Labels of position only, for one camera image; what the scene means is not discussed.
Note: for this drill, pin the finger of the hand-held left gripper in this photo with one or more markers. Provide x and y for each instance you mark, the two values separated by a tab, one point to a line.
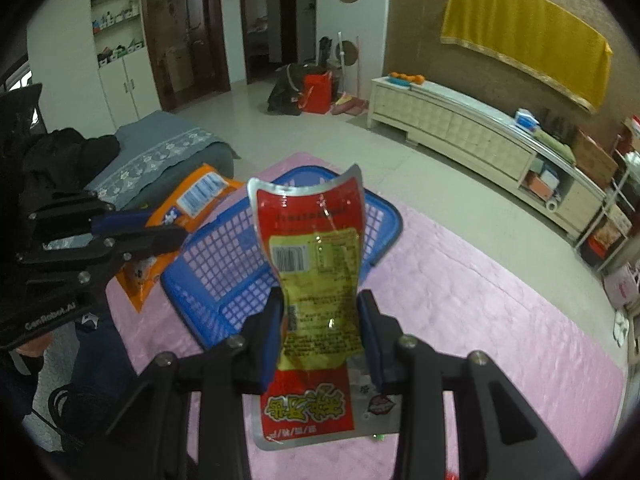
65	210
145	242

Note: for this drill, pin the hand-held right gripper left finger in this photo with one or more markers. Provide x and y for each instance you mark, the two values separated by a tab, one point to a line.
272	330

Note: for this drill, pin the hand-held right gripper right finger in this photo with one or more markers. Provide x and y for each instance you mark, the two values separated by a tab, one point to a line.
370	340

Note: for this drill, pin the red silver snack packet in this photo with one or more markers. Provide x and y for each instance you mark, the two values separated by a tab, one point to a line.
310	270

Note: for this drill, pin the orange snack packet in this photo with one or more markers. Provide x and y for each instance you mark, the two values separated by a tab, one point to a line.
197	195

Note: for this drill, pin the blue plastic basket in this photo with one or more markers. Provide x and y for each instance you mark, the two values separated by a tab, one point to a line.
387	225

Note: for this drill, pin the person's left forearm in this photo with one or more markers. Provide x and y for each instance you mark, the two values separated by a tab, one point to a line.
20	380

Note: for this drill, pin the person's left hand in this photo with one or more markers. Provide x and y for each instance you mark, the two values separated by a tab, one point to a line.
32	345

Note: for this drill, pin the black jacket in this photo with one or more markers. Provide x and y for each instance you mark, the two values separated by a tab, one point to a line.
50	160

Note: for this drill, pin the person's dark blue trouser leg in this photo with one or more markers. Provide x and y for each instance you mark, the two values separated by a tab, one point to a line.
105	340

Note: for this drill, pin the pink quilted table cover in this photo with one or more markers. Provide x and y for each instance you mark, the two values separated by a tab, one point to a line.
475	335

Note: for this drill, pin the chair with grey lace cover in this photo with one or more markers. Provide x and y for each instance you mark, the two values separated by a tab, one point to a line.
150	135

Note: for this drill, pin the white cupboard with shelves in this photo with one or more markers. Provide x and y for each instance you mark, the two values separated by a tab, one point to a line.
125	80

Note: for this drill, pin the dark wooden door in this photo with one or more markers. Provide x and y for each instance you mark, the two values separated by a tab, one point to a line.
170	50

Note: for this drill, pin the black luggage bag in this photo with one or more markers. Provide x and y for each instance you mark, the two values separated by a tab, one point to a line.
285	90

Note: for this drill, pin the red bag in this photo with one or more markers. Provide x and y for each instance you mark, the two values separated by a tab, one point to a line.
316	94

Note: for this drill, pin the orange box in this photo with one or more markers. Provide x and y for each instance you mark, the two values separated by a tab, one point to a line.
539	187

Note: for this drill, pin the cream tv cabinet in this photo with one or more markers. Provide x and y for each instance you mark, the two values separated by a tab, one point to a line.
450	125

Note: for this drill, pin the pink broom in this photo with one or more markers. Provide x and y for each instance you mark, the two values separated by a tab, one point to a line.
350	105

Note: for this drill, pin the light blue box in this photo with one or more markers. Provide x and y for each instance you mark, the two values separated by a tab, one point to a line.
549	175

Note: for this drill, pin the white slipper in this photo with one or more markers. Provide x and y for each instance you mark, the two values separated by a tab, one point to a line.
621	320
622	338

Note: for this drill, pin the pink tote bag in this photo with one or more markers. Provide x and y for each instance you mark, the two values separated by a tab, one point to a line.
622	287

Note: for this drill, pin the black upright bag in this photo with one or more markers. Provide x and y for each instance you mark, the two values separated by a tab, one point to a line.
325	50

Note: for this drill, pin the plate of oranges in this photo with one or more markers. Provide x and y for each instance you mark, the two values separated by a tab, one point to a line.
407	79

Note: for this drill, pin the green folded cloth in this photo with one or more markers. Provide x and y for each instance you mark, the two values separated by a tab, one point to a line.
552	145

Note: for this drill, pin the blue tissue box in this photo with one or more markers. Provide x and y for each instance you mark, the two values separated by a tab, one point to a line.
527	120

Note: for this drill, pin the black router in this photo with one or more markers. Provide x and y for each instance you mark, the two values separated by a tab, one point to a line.
557	127

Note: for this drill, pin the brown cardboard box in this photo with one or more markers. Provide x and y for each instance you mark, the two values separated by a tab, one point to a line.
595	157

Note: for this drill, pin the white shelf rack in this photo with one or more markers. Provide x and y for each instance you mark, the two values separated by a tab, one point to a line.
620	180

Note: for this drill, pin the yellow cloth cover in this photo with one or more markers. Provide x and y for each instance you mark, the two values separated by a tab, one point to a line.
525	35

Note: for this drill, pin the dark wooden doorway frame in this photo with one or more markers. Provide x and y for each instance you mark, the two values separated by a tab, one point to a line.
305	25

